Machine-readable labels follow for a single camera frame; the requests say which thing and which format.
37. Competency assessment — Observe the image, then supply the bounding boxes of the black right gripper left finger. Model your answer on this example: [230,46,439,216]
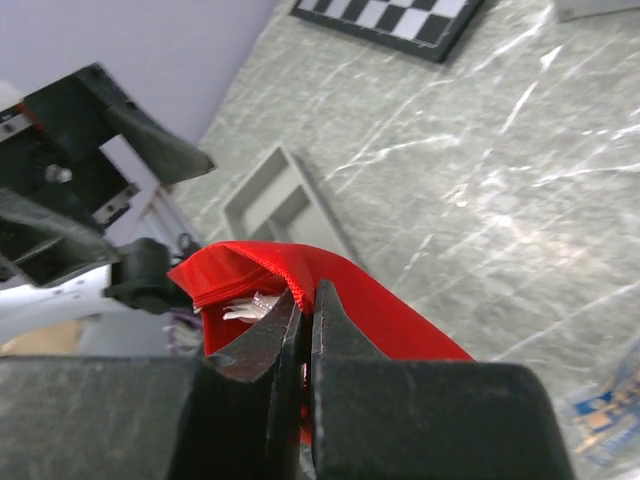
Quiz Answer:
[1,294,303,479]

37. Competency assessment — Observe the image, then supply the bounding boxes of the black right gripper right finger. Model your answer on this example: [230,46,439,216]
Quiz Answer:
[310,281,575,479]

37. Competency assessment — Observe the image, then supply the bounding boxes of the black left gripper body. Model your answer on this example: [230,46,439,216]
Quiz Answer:
[1,63,137,285]

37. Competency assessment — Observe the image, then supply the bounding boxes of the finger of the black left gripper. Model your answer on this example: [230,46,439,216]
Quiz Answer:
[105,102,215,185]

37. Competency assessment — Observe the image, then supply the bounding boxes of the red fabric zipper pouch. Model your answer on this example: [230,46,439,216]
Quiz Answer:
[167,240,476,446]

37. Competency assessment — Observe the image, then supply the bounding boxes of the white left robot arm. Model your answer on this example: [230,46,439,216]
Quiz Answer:
[1,63,215,340]

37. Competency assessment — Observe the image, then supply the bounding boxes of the grey divided plastic tray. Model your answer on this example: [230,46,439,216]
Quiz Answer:
[221,146,362,266]

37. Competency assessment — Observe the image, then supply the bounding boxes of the white gauze pad packet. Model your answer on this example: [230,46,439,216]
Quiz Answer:
[565,339,639,465]

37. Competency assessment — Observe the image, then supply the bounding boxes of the black and white chessboard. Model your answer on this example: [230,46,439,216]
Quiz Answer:
[290,0,483,64]

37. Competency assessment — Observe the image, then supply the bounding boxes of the grey metal first-aid case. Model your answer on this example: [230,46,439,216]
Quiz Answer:
[553,0,640,22]

